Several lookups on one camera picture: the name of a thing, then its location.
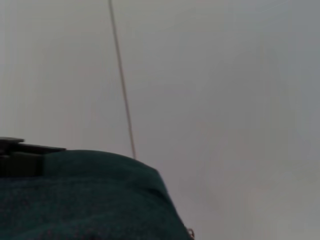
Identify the dark teal insulated bag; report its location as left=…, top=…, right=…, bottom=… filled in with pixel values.
left=0, top=149, right=198, bottom=240

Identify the zipper pull with clear ring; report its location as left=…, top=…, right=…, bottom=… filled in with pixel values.
left=186, top=226, right=198, bottom=240

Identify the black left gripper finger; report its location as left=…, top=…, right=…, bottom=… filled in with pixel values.
left=0, top=136, right=68, bottom=154
left=0, top=152, right=45, bottom=178

